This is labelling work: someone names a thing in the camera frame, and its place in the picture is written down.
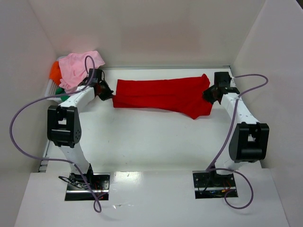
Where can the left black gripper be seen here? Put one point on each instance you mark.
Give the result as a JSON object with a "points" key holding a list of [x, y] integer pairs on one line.
{"points": [[104, 91]]}

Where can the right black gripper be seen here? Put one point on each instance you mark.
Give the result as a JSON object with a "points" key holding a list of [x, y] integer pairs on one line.
{"points": [[210, 93]]}

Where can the red t shirt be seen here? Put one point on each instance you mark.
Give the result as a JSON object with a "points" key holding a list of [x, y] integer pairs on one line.
{"points": [[182, 95]]}

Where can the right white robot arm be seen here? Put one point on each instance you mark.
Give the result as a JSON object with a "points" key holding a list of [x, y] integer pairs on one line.
{"points": [[247, 137]]}

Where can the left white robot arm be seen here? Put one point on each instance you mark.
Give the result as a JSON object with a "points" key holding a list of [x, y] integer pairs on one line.
{"points": [[64, 129]]}

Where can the pink t shirt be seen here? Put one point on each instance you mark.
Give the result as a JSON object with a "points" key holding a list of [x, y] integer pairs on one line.
{"points": [[73, 69]]}

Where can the green t shirt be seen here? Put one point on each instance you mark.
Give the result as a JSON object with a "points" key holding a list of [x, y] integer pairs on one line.
{"points": [[60, 91]]}

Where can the orange t shirt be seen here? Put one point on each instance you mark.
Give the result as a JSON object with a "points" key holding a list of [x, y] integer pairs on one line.
{"points": [[55, 73]]}

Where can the white plastic basket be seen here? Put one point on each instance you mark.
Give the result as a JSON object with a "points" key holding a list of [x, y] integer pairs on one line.
{"points": [[51, 86]]}

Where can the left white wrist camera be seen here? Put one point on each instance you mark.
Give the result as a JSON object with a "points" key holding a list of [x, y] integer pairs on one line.
{"points": [[96, 75]]}

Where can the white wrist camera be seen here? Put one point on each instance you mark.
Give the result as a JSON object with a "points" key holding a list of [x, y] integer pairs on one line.
{"points": [[96, 75], [222, 79]]}

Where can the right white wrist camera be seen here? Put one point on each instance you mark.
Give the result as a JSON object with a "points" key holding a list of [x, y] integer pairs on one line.
{"points": [[222, 79]]}

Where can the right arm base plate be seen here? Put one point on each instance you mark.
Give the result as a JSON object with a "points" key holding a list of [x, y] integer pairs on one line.
{"points": [[212, 185]]}

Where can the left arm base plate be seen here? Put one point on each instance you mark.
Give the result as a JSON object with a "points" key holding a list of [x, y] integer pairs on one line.
{"points": [[78, 190]]}

